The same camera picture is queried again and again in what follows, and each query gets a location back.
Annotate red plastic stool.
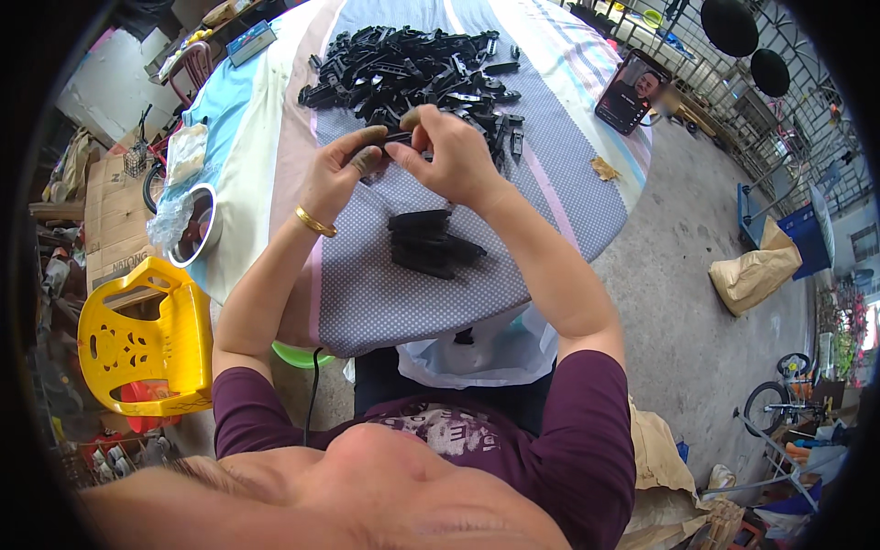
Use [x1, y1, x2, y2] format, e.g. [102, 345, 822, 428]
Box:
[119, 380, 184, 435]

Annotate flowering plants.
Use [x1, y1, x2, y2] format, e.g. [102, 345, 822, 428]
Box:
[816, 283, 873, 387]

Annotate black plastic clip part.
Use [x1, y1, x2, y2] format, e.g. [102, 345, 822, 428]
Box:
[377, 131, 434, 163]

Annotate small red bicycle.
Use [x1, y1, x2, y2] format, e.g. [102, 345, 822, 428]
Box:
[123, 103, 185, 215]

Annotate steel bowl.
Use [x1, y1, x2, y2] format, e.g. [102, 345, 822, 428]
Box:
[166, 182, 224, 270]

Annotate person's right hand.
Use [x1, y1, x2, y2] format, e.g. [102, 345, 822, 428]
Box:
[385, 104, 514, 216]

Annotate shoe rack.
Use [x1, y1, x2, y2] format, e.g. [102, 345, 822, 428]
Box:
[74, 433, 173, 488]

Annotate person's left hand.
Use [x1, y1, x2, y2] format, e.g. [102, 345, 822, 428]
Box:
[299, 126, 393, 232]

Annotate large black round disc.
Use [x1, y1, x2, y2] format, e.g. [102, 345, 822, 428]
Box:
[700, 0, 760, 59]

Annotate gold bracelet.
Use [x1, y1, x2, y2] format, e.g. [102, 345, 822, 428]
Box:
[295, 204, 338, 239]

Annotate metal gate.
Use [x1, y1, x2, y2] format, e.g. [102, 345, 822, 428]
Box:
[560, 0, 877, 217]

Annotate brown cardboard carton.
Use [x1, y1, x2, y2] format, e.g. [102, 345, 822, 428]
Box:
[83, 153, 165, 298]

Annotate person's legs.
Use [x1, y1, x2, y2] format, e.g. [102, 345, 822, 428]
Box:
[353, 346, 556, 438]

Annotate black cable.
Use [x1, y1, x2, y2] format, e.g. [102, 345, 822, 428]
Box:
[303, 346, 325, 449]

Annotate grey metal folding stand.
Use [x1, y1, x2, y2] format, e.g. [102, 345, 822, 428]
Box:
[700, 407, 850, 514]

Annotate crumpled brown paper sack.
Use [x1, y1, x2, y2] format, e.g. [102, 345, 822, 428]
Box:
[617, 395, 719, 550]

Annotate striped dotted table cloth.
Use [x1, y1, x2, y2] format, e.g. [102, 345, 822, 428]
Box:
[157, 0, 654, 359]

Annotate clear crumpled plastic bag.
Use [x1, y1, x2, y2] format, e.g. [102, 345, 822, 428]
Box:
[145, 191, 198, 253]

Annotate stack of assembled black pieces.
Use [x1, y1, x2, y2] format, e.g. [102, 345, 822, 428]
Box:
[387, 209, 489, 281]

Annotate black smartphone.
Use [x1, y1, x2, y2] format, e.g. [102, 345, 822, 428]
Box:
[594, 48, 674, 137]

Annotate maroon plastic chair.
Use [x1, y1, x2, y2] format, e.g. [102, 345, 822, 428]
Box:
[168, 40, 215, 108]

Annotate pile of black plastic pieces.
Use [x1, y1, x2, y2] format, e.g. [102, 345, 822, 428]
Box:
[297, 25, 527, 166]

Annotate small black round disc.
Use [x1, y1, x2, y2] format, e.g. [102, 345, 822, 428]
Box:
[750, 47, 792, 99]

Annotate blue hand cart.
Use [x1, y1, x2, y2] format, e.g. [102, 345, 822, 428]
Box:
[736, 160, 842, 282]

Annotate green plastic basin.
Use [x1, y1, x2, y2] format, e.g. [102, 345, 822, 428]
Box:
[271, 340, 336, 371]

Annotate blue flat box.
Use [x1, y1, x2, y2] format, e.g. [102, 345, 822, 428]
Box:
[225, 19, 278, 69]

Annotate black bicycle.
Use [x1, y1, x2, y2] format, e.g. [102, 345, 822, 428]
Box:
[743, 352, 834, 439]

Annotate person's body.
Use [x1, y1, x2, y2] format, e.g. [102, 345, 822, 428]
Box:
[79, 348, 638, 550]

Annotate cluttered side table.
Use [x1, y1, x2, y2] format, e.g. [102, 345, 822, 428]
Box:
[143, 0, 290, 87]

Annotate yellow plastic chair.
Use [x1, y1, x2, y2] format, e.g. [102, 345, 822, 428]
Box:
[76, 256, 215, 419]

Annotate white filled plastic bag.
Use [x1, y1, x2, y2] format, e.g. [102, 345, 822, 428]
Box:
[164, 123, 209, 188]

